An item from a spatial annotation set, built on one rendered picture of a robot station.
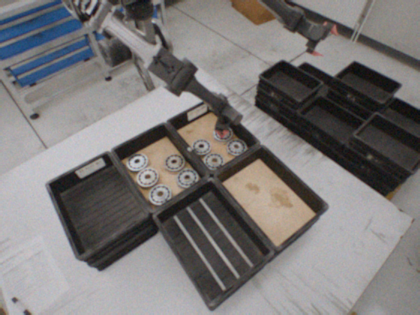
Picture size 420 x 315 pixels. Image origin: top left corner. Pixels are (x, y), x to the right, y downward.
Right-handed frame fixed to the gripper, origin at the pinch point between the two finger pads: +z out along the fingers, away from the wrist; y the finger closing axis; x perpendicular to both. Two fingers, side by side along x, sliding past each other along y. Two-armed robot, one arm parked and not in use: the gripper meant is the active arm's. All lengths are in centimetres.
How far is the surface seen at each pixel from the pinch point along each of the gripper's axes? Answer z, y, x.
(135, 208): 3, -49, 28
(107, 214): 3, -55, 38
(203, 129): 4.0, 2.3, 11.4
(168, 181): 3.4, -32.9, 18.7
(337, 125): 51, 68, -74
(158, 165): 3.4, -25.8, 26.4
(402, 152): 40, 43, -110
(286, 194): 4.2, -25.2, -36.0
